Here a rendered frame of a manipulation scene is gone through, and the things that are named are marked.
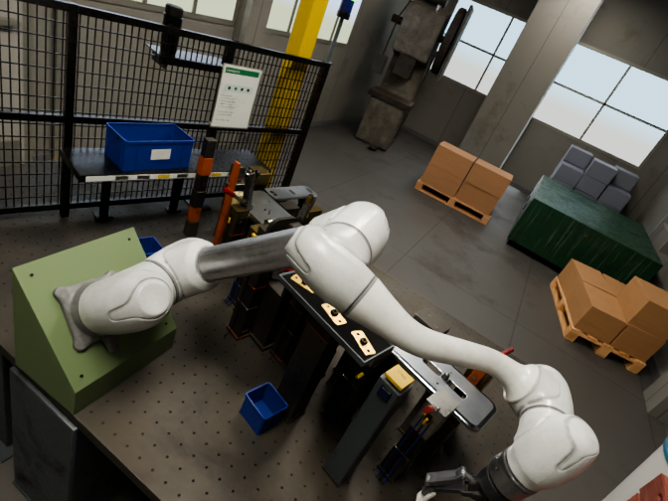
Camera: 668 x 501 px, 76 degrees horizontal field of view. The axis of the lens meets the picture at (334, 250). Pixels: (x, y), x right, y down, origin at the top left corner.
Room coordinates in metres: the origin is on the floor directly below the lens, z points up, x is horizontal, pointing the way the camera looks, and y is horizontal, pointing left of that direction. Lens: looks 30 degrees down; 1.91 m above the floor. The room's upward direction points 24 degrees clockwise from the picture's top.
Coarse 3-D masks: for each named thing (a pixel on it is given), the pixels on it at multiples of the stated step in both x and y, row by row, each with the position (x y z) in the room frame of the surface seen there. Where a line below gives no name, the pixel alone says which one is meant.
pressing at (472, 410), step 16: (256, 192) 1.79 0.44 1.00; (256, 208) 1.65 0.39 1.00; (272, 208) 1.71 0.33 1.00; (256, 224) 1.53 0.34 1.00; (400, 352) 1.13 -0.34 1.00; (416, 368) 1.09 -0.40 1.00; (448, 368) 1.16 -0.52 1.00; (432, 384) 1.05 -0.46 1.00; (464, 384) 1.11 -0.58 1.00; (464, 400) 1.04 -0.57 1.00; (480, 400) 1.07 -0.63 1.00; (464, 416) 0.98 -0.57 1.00; (480, 416) 1.00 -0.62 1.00
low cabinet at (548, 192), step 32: (544, 192) 5.80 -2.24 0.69; (576, 192) 6.69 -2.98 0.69; (544, 224) 5.20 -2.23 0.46; (576, 224) 5.11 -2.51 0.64; (608, 224) 5.61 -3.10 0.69; (640, 224) 6.45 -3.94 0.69; (544, 256) 5.13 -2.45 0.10; (576, 256) 5.04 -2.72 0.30; (608, 256) 4.95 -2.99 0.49; (640, 256) 4.88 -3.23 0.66
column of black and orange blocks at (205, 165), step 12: (204, 144) 1.66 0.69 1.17; (216, 144) 1.69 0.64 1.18; (204, 156) 1.65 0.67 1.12; (204, 168) 1.66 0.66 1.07; (204, 180) 1.67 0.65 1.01; (192, 192) 1.66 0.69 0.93; (204, 192) 1.68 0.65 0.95; (192, 204) 1.65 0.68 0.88; (192, 216) 1.65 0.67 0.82; (192, 228) 1.66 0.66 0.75
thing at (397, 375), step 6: (396, 366) 0.87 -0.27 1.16; (390, 372) 0.84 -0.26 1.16; (396, 372) 0.85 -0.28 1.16; (402, 372) 0.86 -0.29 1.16; (390, 378) 0.82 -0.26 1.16; (396, 378) 0.83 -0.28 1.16; (402, 378) 0.84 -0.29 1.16; (408, 378) 0.85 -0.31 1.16; (396, 384) 0.81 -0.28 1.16; (402, 384) 0.82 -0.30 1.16; (408, 384) 0.83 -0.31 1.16; (402, 390) 0.80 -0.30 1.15
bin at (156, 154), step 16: (112, 128) 1.47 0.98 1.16; (128, 128) 1.58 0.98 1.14; (144, 128) 1.64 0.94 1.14; (160, 128) 1.70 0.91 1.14; (176, 128) 1.75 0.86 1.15; (112, 144) 1.47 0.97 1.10; (128, 144) 1.43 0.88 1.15; (144, 144) 1.49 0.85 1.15; (160, 144) 1.55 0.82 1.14; (176, 144) 1.61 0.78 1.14; (192, 144) 1.68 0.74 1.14; (112, 160) 1.46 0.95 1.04; (128, 160) 1.44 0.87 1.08; (144, 160) 1.50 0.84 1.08; (160, 160) 1.56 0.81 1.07; (176, 160) 1.62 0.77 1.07
